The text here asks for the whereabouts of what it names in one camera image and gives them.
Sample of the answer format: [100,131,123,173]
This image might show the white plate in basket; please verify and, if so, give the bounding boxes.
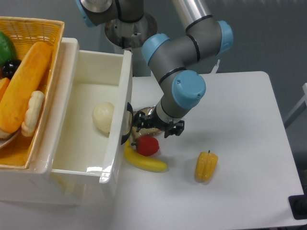
[0,130,20,149]

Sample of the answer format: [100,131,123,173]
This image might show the cream toy croissant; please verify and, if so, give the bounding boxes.
[21,91,45,137]

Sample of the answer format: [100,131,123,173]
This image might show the black toy grapes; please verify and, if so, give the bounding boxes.
[1,59,21,80]

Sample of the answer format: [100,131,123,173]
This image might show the yellow toy banana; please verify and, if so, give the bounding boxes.
[124,141,168,173]

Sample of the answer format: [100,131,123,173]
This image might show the orange toy slice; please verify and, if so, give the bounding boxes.
[0,78,10,101]

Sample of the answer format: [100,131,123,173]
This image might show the black device at edge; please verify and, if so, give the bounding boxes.
[288,195,307,220]

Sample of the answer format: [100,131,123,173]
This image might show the yellow toy bell pepper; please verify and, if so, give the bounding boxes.
[195,150,218,181]

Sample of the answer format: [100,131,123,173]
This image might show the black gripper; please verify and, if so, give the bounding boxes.
[132,112,185,138]

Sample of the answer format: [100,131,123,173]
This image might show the wrapped brown bread slice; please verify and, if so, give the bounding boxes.
[130,106,163,142]

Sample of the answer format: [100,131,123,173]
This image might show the white frame at right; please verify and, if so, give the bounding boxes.
[283,83,307,129]

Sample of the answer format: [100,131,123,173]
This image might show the orange toy bread loaf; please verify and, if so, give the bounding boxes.
[0,42,52,134]

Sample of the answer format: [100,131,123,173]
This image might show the yellow wicker basket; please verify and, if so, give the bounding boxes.
[0,16,64,170]

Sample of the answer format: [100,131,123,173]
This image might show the green toy vegetable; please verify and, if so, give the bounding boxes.
[0,31,17,67]

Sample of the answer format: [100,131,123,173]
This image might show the white drawer cabinet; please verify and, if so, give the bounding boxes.
[0,38,117,204]

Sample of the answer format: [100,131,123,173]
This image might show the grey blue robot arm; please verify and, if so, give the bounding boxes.
[76,0,233,136]

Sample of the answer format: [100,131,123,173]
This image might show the white drawer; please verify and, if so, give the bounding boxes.
[52,51,132,184]

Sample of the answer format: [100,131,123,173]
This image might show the white metal bracket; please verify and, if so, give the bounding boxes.
[211,59,220,74]

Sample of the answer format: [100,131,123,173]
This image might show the red toy bell pepper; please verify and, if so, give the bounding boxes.
[131,135,160,157]

